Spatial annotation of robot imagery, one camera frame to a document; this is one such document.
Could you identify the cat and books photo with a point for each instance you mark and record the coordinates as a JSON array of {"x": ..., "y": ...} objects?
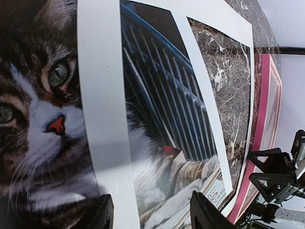
[{"x": 47, "y": 178}]

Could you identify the black right corner post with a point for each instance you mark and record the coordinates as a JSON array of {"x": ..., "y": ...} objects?
[{"x": 292, "y": 50}]

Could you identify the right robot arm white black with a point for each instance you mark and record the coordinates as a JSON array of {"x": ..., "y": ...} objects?
[{"x": 272, "y": 212}]

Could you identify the pink wooden picture frame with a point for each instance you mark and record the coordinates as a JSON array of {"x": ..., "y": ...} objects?
[{"x": 265, "y": 131}]

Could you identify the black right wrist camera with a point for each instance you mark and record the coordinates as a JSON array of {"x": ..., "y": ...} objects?
[{"x": 298, "y": 148}]

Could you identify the white photo mat board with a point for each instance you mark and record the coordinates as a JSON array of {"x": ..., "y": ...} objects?
[{"x": 102, "y": 87}]

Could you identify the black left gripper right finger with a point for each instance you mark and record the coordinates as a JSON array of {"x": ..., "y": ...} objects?
[{"x": 204, "y": 215}]

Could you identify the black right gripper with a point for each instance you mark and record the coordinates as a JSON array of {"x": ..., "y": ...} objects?
[{"x": 281, "y": 176}]

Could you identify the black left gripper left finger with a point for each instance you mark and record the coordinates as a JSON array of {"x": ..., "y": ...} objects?
[{"x": 100, "y": 215}]

